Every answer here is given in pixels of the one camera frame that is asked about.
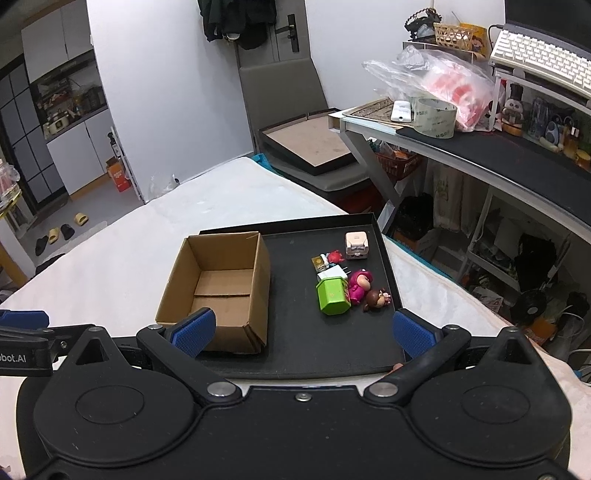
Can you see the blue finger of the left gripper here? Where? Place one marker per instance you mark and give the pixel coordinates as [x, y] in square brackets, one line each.
[24, 319]

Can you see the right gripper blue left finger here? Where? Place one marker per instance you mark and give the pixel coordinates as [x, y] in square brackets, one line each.
[173, 350]

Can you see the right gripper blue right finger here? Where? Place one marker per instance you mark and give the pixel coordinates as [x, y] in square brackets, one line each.
[432, 350]

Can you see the pink dinosaur costume figurine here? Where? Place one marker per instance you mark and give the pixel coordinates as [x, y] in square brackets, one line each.
[359, 284]

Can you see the green cartoon tin box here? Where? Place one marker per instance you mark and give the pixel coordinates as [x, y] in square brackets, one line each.
[333, 296]

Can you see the lilac toaster shaped toy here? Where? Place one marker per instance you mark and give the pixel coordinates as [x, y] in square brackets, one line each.
[357, 245]

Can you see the red crab keychain toy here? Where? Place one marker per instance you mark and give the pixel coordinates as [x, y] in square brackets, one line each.
[328, 260]

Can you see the white cube charger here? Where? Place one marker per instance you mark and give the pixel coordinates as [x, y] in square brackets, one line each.
[335, 271]

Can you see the black slipper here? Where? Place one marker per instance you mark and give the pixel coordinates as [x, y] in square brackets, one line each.
[67, 231]
[41, 245]

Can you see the brown cardboard box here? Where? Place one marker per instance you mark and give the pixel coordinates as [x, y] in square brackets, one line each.
[229, 274]

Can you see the yellow slipper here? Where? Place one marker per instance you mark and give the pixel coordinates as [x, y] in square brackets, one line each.
[53, 235]
[80, 219]

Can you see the black tray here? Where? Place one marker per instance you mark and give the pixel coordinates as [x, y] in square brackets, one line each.
[303, 342]

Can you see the orange box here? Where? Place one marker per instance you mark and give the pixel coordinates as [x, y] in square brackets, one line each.
[117, 174]

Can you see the red storage basket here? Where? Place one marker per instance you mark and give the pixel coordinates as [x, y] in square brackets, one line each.
[399, 167]

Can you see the white cabinet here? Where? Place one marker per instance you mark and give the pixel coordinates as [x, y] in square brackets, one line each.
[68, 94]

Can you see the white desk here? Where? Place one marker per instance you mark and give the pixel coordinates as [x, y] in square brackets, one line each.
[545, 181]

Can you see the roll of tape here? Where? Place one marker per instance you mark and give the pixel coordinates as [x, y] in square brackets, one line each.
[434, 118]

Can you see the white remote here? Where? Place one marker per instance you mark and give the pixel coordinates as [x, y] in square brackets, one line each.
[402, 112]

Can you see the panda figurine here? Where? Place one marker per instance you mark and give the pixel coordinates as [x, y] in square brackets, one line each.
[512, 114]

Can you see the plastic bag with red contents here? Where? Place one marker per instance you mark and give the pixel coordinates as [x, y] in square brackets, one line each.
[417, 75]

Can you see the grey chair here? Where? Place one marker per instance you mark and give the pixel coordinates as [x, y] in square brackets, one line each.
[289, 118]

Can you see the wicker basket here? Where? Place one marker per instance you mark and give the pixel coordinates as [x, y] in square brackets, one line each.
[454, 36]

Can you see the white keyboard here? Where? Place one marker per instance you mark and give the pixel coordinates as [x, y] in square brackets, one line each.
[545, 60]

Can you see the dark jacket hanging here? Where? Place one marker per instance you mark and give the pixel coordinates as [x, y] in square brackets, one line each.
[245, 22]

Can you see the black picture frame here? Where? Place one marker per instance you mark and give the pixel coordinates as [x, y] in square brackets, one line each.
[307, 142]

